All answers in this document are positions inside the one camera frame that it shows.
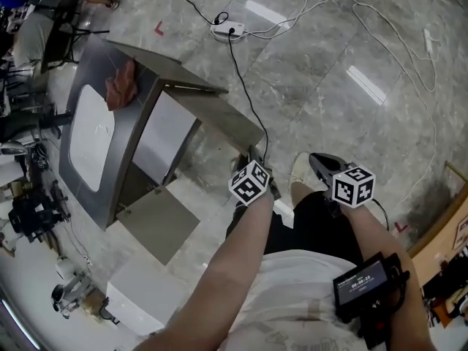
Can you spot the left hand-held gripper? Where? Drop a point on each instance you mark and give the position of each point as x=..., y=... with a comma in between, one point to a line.
x=248, y=185

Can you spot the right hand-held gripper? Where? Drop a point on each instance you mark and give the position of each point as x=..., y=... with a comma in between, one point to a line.
x=352, y=186

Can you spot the grey cabinet door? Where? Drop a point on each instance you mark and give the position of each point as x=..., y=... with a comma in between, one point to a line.
x=219, y=112
x=161, y=225

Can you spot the person's left forearm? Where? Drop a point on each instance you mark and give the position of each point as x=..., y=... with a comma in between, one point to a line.
x=219, y=269

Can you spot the person's right forearm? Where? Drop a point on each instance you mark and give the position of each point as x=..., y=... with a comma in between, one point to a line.
x=380, y=240

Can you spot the grey sink cabinet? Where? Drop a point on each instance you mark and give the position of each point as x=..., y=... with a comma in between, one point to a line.
x=120, y=137

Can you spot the person's beige shoe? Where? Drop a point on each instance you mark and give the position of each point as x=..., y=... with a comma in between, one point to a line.
x=300, y=170

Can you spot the person's black shorts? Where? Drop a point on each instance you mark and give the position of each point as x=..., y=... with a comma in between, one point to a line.
x=314, y=225

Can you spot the red tape mark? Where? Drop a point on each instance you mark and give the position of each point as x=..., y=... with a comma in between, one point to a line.
x=401, y=227
x=158, y=29

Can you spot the person's white shirt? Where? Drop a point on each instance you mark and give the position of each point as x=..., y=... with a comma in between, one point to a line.
x=292, y=298

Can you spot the red cloth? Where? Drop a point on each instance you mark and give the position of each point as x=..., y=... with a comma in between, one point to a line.
x=122, y=86

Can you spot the wooden shelf unit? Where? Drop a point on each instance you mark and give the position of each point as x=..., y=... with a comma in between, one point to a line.
x=444, y=254

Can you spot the small white power strip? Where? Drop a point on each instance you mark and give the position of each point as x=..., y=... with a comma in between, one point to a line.
x=428, y=40

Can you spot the white box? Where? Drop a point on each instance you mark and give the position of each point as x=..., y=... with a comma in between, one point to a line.
x=146, y=298

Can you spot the black chair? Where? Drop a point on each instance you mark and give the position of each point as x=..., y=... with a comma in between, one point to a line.
x=62, y=38

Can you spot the black equipment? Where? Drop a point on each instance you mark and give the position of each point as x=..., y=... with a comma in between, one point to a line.
x=33, y=214

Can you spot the small white robot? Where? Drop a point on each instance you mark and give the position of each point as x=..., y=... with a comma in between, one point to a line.
x=67, y=291

